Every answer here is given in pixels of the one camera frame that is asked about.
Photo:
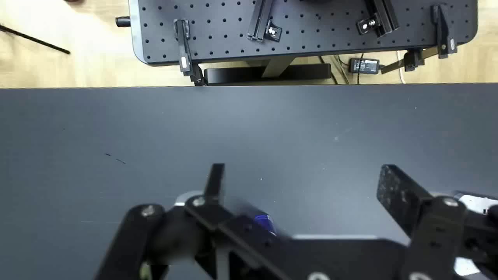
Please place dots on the black perforated breadboard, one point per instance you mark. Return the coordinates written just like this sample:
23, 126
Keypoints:
312, 44

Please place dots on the black power adapter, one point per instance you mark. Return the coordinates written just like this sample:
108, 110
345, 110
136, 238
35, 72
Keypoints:
365, 65

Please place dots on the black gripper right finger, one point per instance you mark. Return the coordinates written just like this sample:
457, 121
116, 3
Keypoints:
441, 238

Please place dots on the black metal clamp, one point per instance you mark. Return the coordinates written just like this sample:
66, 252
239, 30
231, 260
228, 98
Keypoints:
267, 25
379, 17
443, 31
183, 47

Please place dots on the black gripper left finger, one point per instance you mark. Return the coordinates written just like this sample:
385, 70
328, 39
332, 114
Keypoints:
156, 243

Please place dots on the black round knob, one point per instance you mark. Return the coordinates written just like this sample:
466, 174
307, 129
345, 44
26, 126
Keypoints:
122, 22

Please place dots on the thin black rod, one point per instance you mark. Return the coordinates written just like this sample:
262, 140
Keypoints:
37, 39

